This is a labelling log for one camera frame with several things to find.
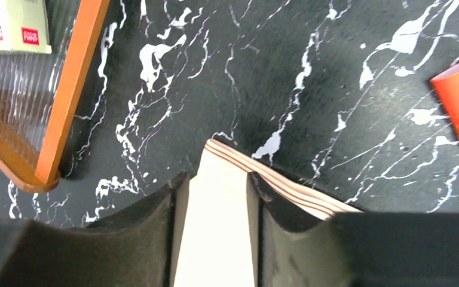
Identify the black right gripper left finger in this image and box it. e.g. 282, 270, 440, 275
0, 172, 189, 286

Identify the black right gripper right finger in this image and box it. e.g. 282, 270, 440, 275
247, 172, 459, 286

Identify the beige boxer underwear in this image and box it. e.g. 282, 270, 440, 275
170, 139, 353, 286

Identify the orange wooden shelf rack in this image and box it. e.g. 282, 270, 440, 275
0, 1, 109, 193

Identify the green white small box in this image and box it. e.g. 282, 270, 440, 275
0, 0, 52, 54

